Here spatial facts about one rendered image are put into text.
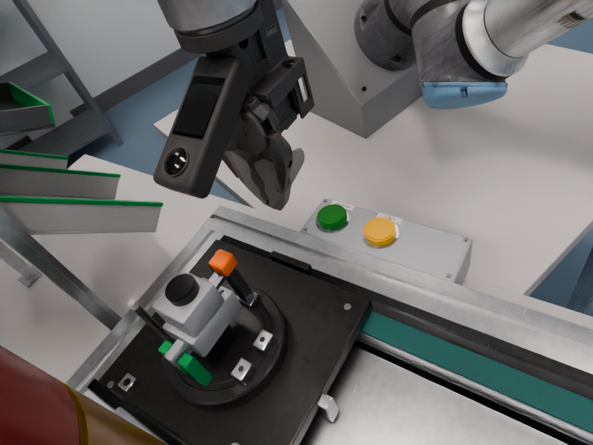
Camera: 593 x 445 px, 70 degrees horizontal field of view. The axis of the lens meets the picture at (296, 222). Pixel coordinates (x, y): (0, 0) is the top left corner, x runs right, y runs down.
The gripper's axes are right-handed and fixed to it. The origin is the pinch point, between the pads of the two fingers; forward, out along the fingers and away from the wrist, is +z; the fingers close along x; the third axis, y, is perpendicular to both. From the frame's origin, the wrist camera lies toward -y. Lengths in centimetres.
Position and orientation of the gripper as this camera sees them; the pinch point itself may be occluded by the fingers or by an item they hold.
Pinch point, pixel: (272, 205)
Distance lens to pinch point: 47.0
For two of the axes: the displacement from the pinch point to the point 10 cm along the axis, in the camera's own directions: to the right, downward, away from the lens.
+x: -8.2, -2.6, 5.1
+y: 5.2, -7.1, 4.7
